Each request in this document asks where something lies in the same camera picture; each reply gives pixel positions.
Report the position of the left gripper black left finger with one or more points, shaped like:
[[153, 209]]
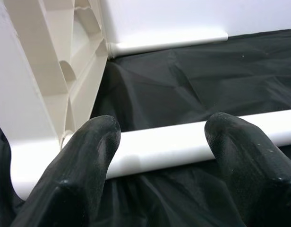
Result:
[[72, 177]]

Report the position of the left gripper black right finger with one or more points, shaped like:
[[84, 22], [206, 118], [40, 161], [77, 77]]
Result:
[[254, 170]]

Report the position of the white plastic table leg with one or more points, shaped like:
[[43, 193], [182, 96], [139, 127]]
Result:
[[171, 146], [171, 42]]

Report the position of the white plastic children table top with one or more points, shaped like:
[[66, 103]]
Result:
[[41, 59]]

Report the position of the black cloth table cover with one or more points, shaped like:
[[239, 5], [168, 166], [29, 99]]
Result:
[[207, 82]]

